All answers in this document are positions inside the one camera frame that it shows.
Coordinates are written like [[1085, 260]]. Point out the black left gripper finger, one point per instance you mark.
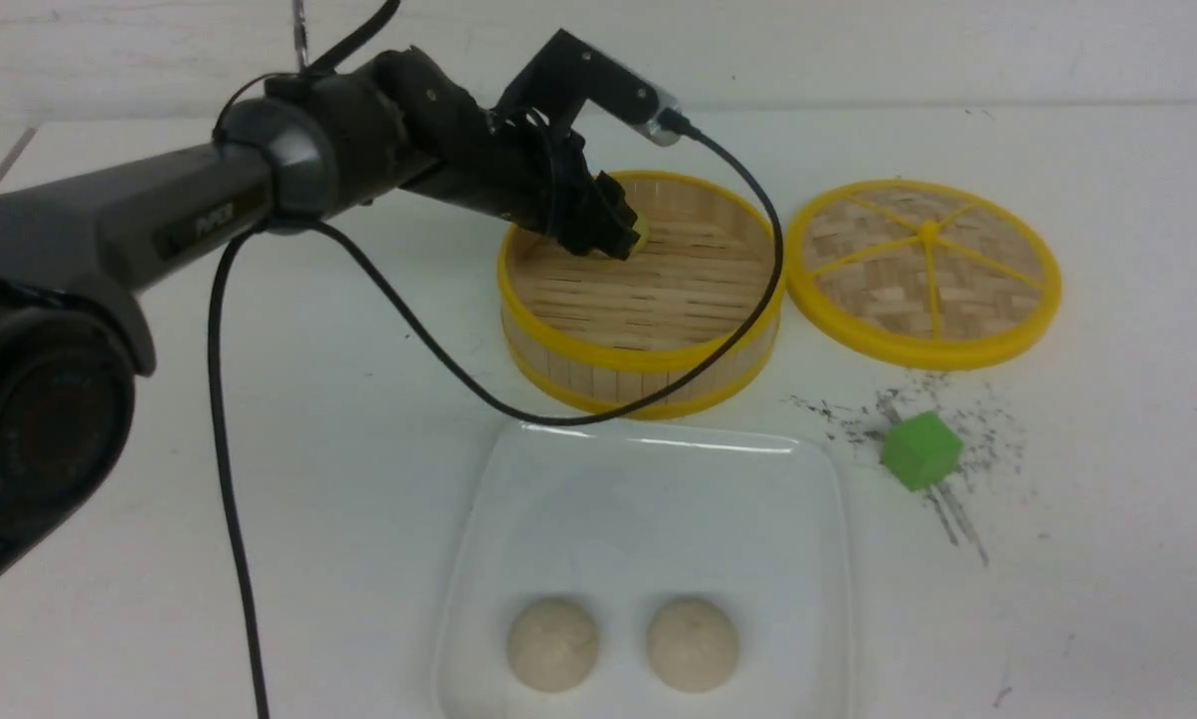
[[606, 199], [610, 238]]

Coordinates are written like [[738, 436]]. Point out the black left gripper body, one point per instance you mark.
[[512, 169]]

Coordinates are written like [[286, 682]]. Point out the white steamed bun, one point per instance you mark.
[[553, 645], [692, 645]]

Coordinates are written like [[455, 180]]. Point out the yellow steamed bun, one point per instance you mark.
[[642, 230]]

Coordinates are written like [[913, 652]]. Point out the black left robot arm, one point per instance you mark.
[[76, 254]]

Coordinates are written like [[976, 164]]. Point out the white square plate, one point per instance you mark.
[[627, 516]]

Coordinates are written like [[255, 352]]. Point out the yellow bamboo steamer basket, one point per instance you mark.
[[596, 333]]

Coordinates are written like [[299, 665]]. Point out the yellow bamboo steamer lid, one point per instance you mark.
[[922, 275]]

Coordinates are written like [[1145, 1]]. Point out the green cube block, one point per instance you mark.
[[921, 451]]

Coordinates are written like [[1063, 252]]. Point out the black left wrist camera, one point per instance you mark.
[[568, 73]]

